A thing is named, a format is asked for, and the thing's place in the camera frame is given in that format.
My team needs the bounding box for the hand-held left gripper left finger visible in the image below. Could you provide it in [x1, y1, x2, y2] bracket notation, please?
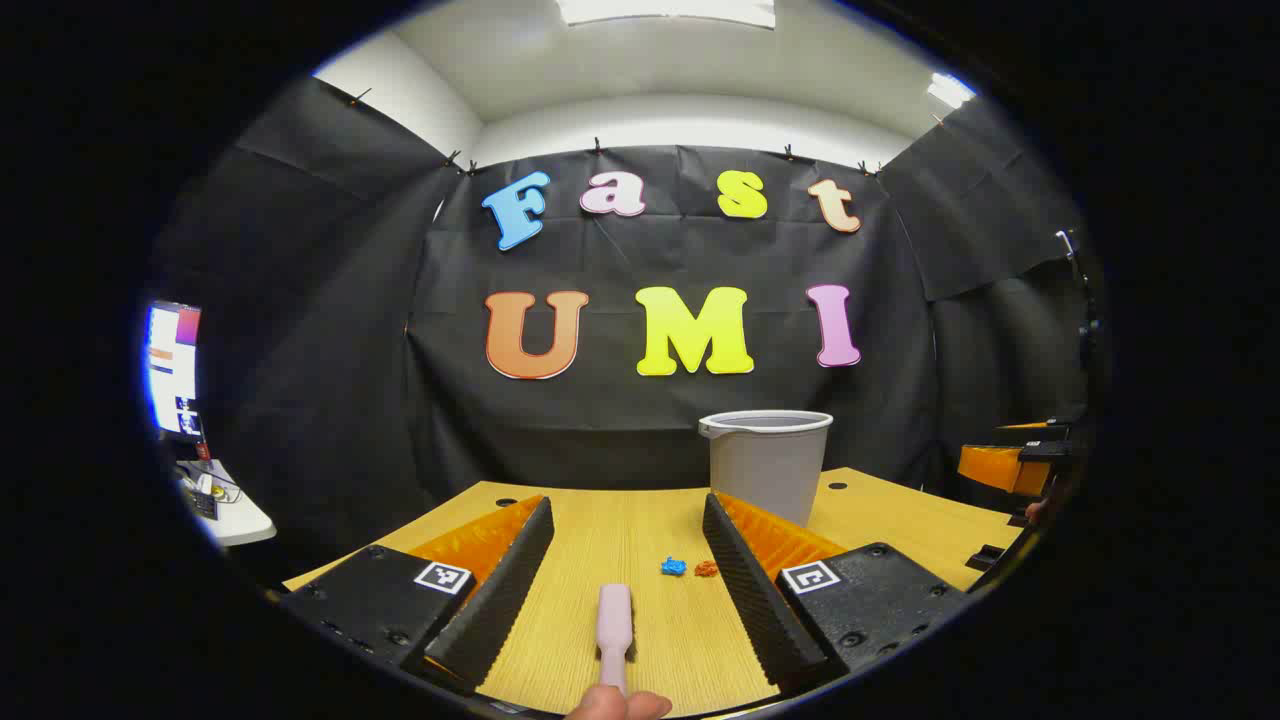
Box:
[280, 494, 556, 696]

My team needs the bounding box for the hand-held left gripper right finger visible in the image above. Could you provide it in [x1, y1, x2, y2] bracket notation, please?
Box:
[702, 490, 971, 696]

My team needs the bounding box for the small pale pink broom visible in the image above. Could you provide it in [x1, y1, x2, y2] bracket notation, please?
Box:
[596, 583, 635, 698]

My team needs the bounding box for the grey garbage bin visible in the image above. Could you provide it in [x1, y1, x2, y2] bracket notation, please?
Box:
[698, 409, 834, 528]

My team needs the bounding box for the wooden desktop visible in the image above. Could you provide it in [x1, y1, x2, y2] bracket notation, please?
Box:
[283, 467, 1026, 716]

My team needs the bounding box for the black backdrop cloth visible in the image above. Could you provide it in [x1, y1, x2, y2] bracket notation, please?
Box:
[150, 75, 1096, 581]

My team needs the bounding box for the white side table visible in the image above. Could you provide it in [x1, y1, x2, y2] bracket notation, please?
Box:
[177, 458, 278, 548]

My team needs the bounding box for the ceiling light panel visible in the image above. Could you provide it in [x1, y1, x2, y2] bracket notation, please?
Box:
[925, 71, 977, 110]
[555, 0, 777, 30]

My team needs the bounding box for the computer monitor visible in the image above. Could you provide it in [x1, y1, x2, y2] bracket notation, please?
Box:
[145, 298, 207, 444]

